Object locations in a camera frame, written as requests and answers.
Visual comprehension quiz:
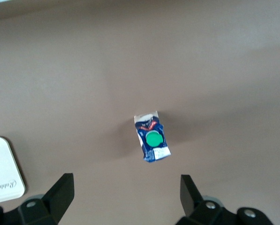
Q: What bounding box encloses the blue milk carton green cap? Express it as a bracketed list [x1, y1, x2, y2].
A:
[133, 110, 172, 163]

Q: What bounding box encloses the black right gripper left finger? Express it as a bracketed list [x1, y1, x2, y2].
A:
[0, 172, 75, 225]

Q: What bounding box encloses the cream tray with rabbit print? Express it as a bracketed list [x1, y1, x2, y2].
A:
[0, 136, 26, 205]

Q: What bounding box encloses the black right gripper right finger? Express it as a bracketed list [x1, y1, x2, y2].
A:
[174, 174, 274, 225]

